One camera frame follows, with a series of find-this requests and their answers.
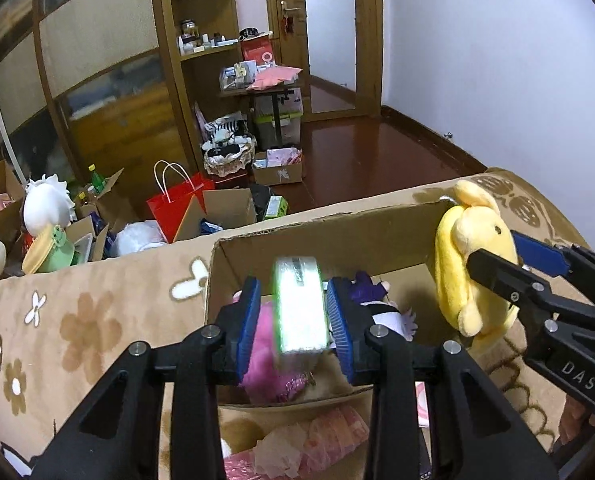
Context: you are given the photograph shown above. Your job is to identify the yellow plush dog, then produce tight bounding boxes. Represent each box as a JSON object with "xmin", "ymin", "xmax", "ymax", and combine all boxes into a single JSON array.
[{"xmin": 433, "ymin": 180, "xmax": 519, "ymax": 347}]

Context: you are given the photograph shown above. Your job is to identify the purple chibi plush doll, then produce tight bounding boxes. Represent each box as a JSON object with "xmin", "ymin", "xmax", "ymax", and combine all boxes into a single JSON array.
[{"xmin": 349, "ymin": 271, "xmax": 418, "ymax": 342}]

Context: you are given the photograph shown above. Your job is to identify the pink plush bear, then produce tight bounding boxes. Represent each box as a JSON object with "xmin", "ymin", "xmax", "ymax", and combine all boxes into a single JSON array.
[{"xmin": 240, "ymin": 300, "xmax": 309, "ymax": 405}]

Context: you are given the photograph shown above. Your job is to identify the green white tissue pack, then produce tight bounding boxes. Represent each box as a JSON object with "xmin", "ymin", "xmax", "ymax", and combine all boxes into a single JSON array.
[{"xmin": 273, "ymin": 257, "xmax": 329, "ymax": 373}]

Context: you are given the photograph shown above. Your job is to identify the pink swirl roll cushion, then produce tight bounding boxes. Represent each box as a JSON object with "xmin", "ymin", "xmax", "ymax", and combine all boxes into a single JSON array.
[{"xmin": 416, "ymin": 382, "xmax": 430, "ymax": 428}]

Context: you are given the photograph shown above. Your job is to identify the cardboard box on blanket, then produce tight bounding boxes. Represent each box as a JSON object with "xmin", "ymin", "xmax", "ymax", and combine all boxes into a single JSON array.
[{"xmin": 204, "ymin": 198, "xmax": 479, "ymax": 411}]

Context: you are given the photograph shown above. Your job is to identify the green frog plush hat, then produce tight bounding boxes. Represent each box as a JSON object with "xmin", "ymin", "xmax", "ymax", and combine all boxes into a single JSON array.
[{"xmin": 22, "ymin": 224, "xmax": 75, "ymax": 274}]

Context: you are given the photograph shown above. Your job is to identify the white plastic bag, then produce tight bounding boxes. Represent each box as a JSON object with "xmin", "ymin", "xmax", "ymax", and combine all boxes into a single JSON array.
[{"xmin": 111, "ymin": 220, "xmax": 168, "ymax": 258}]

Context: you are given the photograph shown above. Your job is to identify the cardboard box with bottles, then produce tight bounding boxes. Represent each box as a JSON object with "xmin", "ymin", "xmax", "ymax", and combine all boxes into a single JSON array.
[{"xmin": 76, "ymin": 169, "xmax": 138, "ymax": 234}]

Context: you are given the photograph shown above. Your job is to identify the white round plush doll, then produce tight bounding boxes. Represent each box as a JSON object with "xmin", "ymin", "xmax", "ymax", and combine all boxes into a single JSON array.
[{"xmin": 23, "ymin": 174, "xmax": 75, "ymax": 237}]

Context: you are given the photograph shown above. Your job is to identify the green glass bottle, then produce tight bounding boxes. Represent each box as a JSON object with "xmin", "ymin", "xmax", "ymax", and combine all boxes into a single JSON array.
[{"xmin": 88, "ymin": 164, "xmax": 106, "ymax": 195}]

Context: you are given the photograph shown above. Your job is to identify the red paper gift bag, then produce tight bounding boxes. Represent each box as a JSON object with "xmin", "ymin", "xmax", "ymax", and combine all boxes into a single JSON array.
[{"xmin": 146, "ymin": 159, "xmax": 215, "ymax": 243}]

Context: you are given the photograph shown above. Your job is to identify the small cardboard box floor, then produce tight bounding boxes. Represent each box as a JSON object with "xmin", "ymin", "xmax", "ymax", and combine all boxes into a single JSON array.
[{"xmin": 252, "ymin": 148, "xmax": 303, "ymax": 186}]

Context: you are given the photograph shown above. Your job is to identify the open cardboard box left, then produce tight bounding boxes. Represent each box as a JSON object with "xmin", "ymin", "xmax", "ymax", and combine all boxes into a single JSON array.
[{"xmin": 0, "ymin": 162, "xmax": 25, "ymax": 248}]

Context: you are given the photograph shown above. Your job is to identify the clear plastic storage bin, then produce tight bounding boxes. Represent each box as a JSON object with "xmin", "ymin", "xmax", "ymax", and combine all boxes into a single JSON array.
[{"xmin": 254, "ymin": 87, "xmax": 304, "ymax": 150}]

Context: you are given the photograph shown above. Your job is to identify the wicker basket with lace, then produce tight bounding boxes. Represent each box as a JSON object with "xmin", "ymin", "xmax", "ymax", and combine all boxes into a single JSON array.
[{"xmin": 202, "ymin": 136, "xmax": 256, "ymax": 177}]

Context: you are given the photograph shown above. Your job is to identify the small dark side table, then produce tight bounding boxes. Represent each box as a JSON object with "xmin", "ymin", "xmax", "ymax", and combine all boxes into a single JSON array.
[{"xmin": 219, "ymin": 82, "xmax": 300, "ymax": 125}]

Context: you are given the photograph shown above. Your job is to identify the wooden door with glass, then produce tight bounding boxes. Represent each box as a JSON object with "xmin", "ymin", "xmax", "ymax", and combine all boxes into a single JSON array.
[{"xmin": 267, "ymin": 0, "xmax": 383, "ymax": 122}]

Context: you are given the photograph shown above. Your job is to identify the pink papers on table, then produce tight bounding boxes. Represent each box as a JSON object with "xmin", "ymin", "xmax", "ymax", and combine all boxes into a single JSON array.
[{"xmin": 247, "ymin": 65, "xmax": 302, "ymax": 91}]

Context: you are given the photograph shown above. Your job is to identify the red box on shelf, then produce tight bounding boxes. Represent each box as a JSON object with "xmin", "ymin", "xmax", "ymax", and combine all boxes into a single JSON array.
[{"xmin": 240, "ymin": 35, "xmax": 274, "ymax": 65}]

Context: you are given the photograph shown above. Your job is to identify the large wooden wardrobe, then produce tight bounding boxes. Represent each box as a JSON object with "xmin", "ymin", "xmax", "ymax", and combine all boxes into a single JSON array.
[{"xmin": 0, "ymin": 0, "xmax": 236, "ymax": 202}]

